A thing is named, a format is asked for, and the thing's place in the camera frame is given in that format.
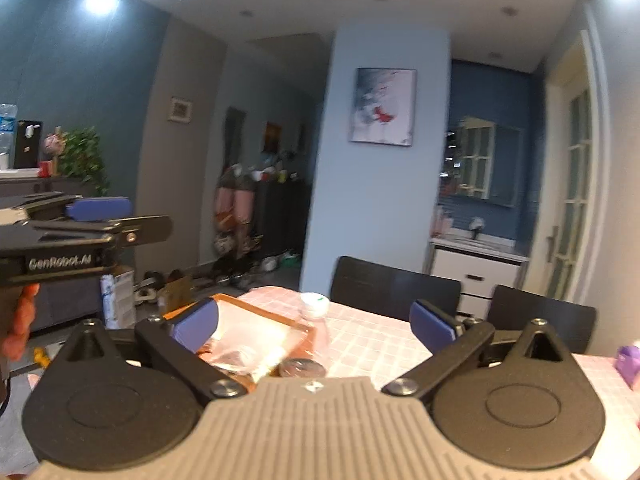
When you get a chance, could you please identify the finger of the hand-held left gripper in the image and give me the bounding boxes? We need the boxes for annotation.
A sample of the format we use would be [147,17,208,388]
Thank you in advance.
[0,192,134,224]
[32,214,174,249]

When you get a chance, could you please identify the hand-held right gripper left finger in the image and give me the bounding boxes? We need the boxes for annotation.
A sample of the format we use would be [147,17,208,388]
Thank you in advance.
[47,298,247,399]

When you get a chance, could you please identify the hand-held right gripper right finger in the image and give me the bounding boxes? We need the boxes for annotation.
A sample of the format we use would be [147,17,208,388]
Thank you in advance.
[382,300,576,397]

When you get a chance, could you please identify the clear plastic bag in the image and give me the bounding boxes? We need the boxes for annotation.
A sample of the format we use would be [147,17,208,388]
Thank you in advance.
[199,301,312,378]

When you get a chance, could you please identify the orange cardboard box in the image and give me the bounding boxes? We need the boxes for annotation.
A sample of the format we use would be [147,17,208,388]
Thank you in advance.
[161,294,322,392]

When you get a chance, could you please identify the person's left hand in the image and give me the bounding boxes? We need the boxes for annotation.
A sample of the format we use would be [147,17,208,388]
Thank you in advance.
[0,283,40,361]

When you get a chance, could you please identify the green potted plant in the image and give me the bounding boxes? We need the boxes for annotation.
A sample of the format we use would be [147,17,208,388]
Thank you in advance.
[59,127,112,197]

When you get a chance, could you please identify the pink checked tablecloth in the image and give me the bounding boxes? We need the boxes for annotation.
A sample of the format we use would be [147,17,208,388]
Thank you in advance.
[235,285,640,431]

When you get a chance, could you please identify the wide black chair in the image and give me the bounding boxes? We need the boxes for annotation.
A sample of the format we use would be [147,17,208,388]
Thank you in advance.
[330,255,462,322]

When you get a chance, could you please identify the white drawer cabinet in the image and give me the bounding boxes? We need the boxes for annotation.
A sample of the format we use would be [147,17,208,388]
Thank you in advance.
[429,239,530,313]

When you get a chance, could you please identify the open cardboard carton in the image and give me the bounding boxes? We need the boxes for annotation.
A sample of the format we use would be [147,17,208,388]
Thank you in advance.
[99,265,137,330]

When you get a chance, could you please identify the small doll figure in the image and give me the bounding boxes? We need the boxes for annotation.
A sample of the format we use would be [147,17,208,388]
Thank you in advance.
[43,127,69,177]

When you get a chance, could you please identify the hanging pink bags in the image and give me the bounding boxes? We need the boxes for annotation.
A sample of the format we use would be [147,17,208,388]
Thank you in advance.
[213,164,257,261]

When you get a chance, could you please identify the black box appliance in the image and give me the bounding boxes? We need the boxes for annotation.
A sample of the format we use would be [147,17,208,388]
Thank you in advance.
[14,120,44,169]

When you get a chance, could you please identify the pink bottles on counter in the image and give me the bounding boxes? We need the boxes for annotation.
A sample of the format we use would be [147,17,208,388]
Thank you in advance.
[431,207,453,238]

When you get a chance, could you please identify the narrow black chair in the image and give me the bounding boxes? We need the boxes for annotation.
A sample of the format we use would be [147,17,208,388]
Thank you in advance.
[486,284,598,355]

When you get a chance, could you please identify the clear plastic water bottle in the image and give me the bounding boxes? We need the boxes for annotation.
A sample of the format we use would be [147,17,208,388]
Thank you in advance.
[278,292,332,380]

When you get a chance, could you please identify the large water jug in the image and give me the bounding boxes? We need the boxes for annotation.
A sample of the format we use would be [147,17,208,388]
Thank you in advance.
[0,103,19,171]

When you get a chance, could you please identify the dark tall cabinet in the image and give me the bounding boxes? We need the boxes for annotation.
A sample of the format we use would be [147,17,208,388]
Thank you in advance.
[254,179,312,262]

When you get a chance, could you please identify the white glass-panel door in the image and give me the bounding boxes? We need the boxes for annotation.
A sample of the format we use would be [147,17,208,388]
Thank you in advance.
[544,35,607,302]

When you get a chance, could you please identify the purple object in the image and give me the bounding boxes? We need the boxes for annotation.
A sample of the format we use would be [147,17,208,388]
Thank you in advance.
[614,344,640,390]

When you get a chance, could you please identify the small light picture frame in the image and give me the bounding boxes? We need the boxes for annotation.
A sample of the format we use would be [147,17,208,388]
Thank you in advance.
[167,97,194,124]

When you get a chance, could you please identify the small dark picture frame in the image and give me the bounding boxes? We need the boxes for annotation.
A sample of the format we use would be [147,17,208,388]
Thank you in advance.
[262,122,282,154]

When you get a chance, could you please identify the wall mirror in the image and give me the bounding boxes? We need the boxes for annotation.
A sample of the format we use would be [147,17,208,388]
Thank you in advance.
[444,117,524,207]

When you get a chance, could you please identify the large wall painting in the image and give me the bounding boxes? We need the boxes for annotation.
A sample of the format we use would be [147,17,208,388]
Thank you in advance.
[348,67,417,147]

